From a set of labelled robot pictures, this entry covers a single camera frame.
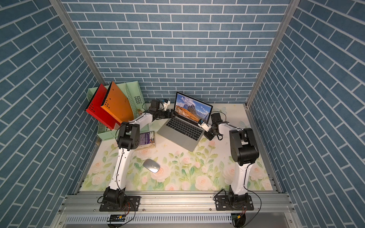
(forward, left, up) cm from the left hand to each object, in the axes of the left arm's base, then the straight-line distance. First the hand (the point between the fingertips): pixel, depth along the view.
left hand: (177, 114), depth 110 cm
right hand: (-15, -24, -3) cm, 28 cm away
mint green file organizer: (+8, +32, +14) cm, 36 cm away
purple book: (-23, +20, -2) cm, 30 cm away
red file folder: (-17, +46, +23) cm, 54 cm away
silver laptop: (-12, -4, -3) cm, 13 cm away
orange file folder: (-2, +41, +12) cm, 43 cm away
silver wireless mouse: (-40, +14, -3) cm, 42 cm away
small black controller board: (-66, +28, -7) cm, 72 cm away
